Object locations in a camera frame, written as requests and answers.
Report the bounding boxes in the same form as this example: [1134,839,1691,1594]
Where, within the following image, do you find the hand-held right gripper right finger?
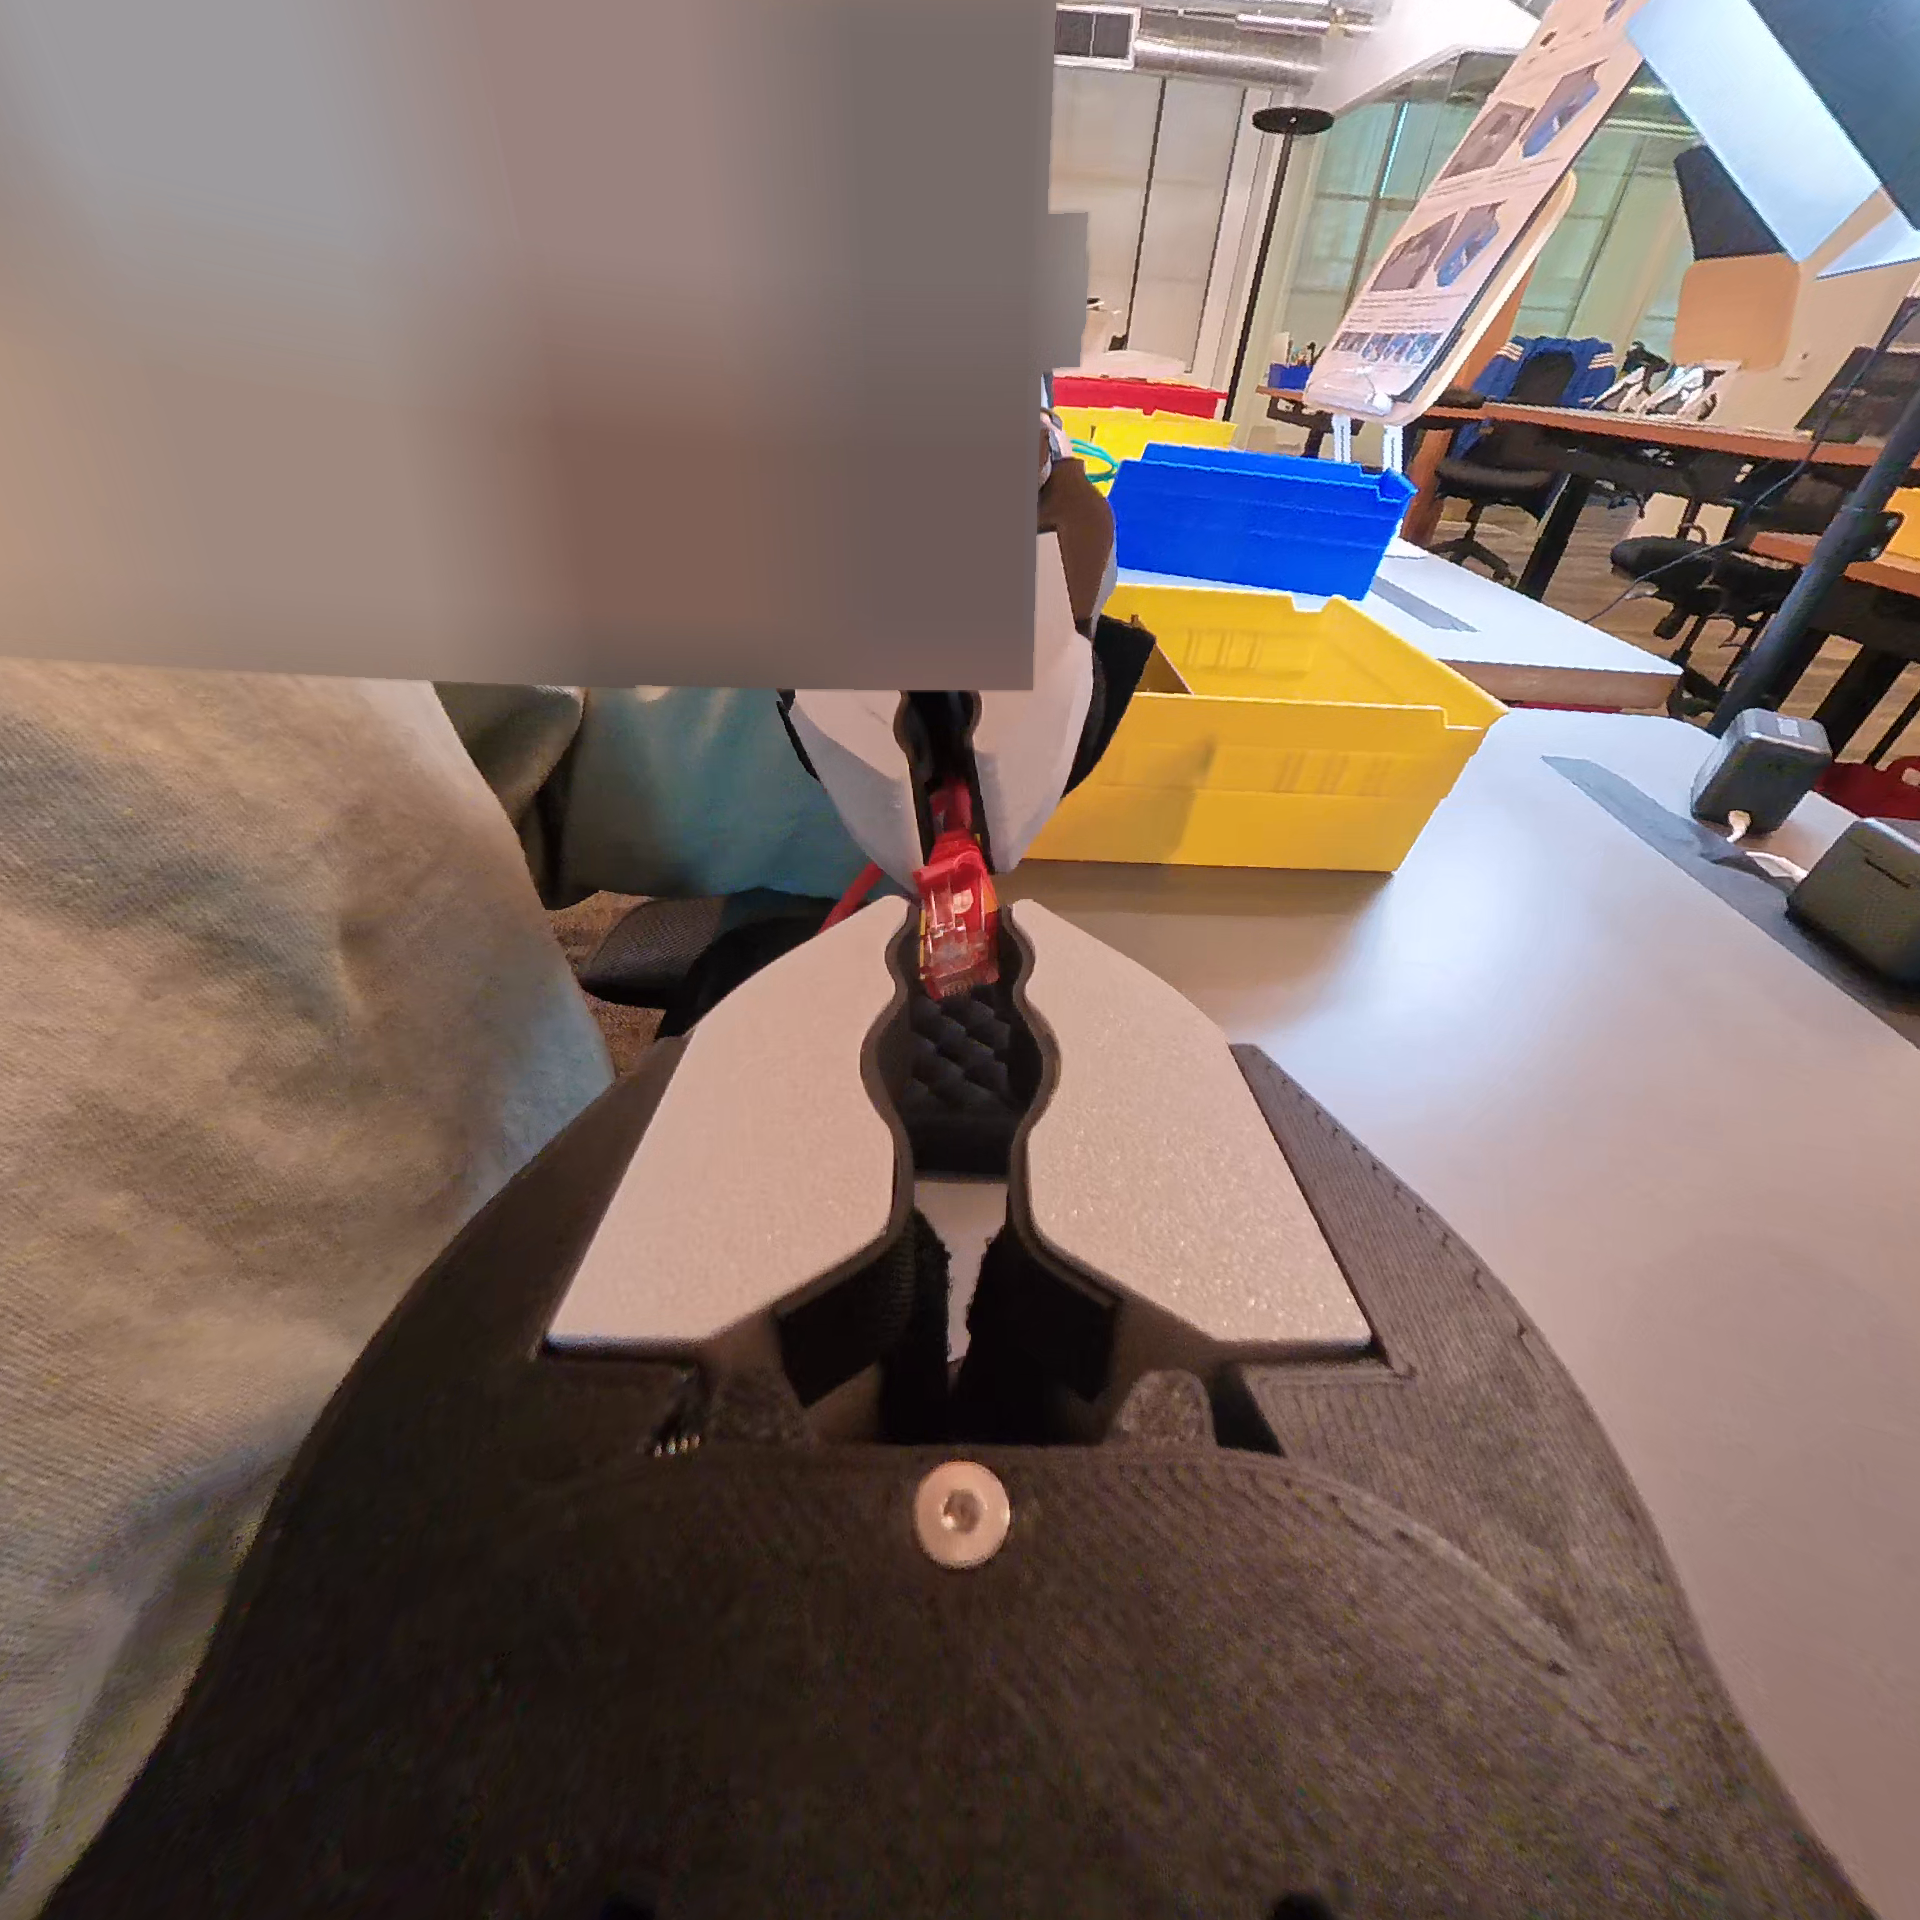
[1007,901,1375,1361]

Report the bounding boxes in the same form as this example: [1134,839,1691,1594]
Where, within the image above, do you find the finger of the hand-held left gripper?
[787,688,942,903]
[969,532,1105,878]

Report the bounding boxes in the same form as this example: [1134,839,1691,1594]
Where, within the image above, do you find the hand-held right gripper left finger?
[544,896,921,1348]

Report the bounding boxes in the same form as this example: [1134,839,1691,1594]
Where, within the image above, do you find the red ethernet cable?
[816,773,1007,1005]

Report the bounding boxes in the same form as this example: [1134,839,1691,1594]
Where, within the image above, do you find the person's left forearm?
[561,688,888,905]

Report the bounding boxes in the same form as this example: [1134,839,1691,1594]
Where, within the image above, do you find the grey desk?
[1019,703,1920,1892]

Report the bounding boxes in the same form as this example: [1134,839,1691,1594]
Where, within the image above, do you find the person's left hand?
[1038,454,1121,625]

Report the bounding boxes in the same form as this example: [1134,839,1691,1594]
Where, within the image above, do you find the blue plastic bin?
[1105,439,1416,604]

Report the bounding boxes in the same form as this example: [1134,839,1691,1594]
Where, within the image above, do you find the red plastic bin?
[1049,374,1232,423]

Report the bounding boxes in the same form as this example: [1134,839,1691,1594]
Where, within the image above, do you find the black floor lamp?
[1228,105,1341,416]

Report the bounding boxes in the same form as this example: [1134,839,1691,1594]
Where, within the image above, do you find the wooden table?
[1745,525,1920,662]
[1256,381,1920,606]

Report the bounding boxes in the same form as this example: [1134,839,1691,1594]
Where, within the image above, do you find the instruction poster board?
[1303,0,1655,471]

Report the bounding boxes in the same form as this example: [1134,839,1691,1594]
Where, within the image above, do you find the grey power adapter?
[1784,816,1920,980]
[1691,708,1835,836]

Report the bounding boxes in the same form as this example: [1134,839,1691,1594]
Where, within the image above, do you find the black slanted pole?
[1710,298,1920,741]

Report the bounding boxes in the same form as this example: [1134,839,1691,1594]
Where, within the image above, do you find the red container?
[1812,753,1920,824]

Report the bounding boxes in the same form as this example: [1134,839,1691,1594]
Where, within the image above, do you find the studio light panel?
[1627,0,1920,280]

